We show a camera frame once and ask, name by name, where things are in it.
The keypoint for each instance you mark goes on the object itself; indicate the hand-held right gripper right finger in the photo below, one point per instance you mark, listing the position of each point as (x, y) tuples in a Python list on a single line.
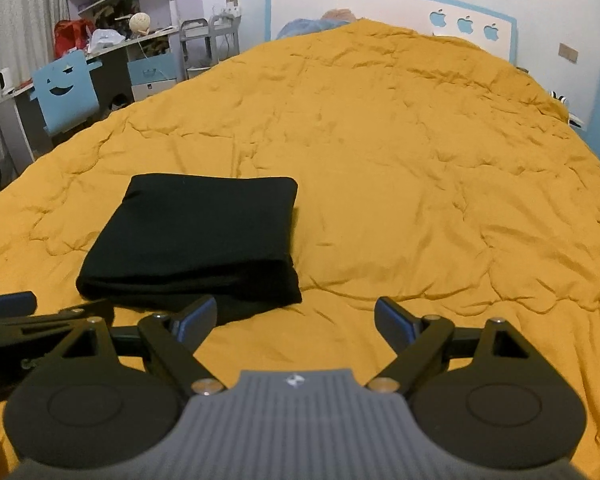
[(395, 320)]

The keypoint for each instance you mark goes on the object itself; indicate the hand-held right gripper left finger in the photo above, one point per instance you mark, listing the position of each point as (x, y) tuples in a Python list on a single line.
[(200, 317)]

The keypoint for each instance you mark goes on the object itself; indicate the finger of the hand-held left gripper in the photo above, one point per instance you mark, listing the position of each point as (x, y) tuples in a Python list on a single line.
[(7, 305), (40, 322)]

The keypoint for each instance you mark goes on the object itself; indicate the black pants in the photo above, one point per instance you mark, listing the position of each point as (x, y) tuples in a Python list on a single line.
[(190, 230)]

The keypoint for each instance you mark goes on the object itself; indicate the yellow quilted blanket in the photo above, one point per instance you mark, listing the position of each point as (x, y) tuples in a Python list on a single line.
[(405, 160)]

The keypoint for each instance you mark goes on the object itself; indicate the blue chair with face cutout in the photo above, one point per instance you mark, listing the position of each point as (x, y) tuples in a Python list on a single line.
[(65, 92)]

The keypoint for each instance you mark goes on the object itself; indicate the blue desk drawer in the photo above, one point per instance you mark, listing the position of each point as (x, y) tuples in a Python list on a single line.
[(152, 67)]

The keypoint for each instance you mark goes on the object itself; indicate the grey desk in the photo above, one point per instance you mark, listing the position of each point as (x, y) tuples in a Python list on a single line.
[(115, 67)]

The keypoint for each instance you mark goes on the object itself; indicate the grey metal cart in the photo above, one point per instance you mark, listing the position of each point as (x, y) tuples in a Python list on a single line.
[(205, 50)]

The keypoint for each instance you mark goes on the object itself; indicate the red bag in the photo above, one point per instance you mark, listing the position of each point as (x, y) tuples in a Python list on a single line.
[(70, 35)]

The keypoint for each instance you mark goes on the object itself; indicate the black white striped item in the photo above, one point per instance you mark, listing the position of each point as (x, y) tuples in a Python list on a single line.
[(561, 97)]

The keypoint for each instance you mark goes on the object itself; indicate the white plastic bag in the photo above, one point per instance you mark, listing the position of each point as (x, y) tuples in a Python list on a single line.
[(105, 40)]

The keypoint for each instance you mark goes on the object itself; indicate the grey curtain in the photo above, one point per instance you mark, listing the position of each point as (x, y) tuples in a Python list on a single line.
[(15, 10)]

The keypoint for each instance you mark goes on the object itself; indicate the round cream ball lamp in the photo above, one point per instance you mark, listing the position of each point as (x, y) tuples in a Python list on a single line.
[(139, 23)]

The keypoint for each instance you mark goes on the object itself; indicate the white headboard with blue trim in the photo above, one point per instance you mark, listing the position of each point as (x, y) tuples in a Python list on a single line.
[(395, 12)]

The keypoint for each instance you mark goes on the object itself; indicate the blue pillow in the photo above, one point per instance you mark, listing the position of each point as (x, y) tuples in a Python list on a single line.
[(305, 25)]

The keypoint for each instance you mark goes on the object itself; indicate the small white camera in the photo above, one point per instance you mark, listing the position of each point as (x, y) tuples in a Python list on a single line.
[(6, 81)]

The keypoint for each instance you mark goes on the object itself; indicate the wall switch plate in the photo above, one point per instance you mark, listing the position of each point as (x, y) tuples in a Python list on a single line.
[(568, 53)]

